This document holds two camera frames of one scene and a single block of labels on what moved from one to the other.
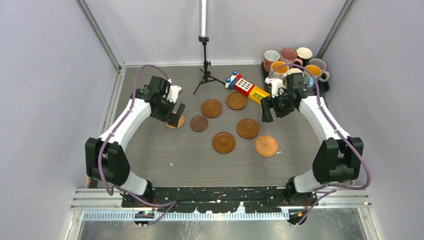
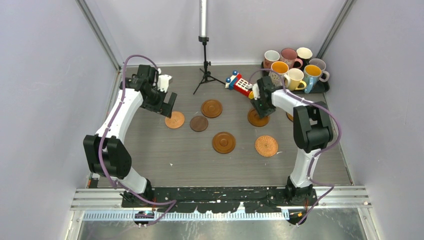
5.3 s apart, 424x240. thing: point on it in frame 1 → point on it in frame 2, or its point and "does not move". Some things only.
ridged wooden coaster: x=236 y=100 → x=290 y=116
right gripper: x=267 y=103 → x=262 y=113
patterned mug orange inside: x=279 y=69 does not move
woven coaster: x=180 y=123 does not move
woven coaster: x=266 y=145 does not move
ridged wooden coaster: x=223 y=142 does not move
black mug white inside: x=305 y=54 does not move
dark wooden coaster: x=199 y=123 does not move
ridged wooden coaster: x=211 y=108 does not move
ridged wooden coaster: x=248 y=129 → x=254 y=119
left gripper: x=164 y=117 → x=167 y=107
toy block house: x=246 y=87 does not move
